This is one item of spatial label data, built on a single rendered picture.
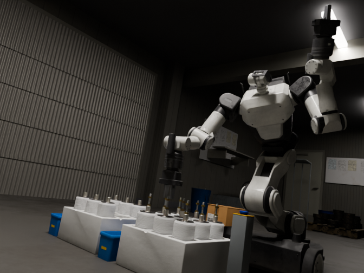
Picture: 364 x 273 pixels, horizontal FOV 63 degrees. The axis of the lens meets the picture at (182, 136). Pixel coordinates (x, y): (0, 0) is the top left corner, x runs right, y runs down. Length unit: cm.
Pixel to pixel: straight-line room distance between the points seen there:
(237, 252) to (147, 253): 38
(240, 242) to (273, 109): 70
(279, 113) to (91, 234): 116
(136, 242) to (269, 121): 91
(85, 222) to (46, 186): 285
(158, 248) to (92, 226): 48
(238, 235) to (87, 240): 79
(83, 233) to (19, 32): 331
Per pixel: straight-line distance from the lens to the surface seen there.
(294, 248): 164
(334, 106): 144
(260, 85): 165
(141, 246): 139
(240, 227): 136
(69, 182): 469
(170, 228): 137
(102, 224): 163
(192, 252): 127
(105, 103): 502
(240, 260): 137
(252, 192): 161
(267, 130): 169
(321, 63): 145
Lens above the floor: 38
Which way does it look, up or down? 10 degrees up
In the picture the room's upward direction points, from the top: 9 degrees clockwise
